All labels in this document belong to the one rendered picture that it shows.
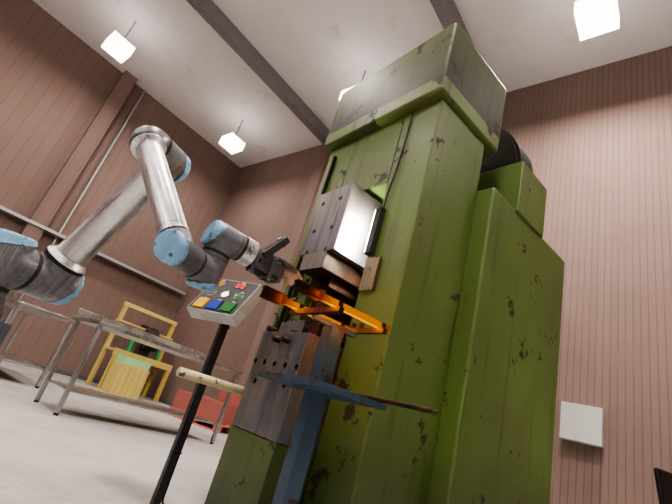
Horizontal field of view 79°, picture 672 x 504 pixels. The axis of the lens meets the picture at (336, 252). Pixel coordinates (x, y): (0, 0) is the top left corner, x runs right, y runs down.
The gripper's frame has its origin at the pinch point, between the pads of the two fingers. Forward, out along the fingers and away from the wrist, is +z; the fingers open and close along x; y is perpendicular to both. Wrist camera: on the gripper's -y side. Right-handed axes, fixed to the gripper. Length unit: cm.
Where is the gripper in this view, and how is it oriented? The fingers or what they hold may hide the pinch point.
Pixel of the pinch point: (299, 276)
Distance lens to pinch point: 147.0
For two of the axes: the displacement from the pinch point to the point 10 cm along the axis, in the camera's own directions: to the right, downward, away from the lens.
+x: 6.4, -0.7, -7.6
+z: 7.0, 4.7, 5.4
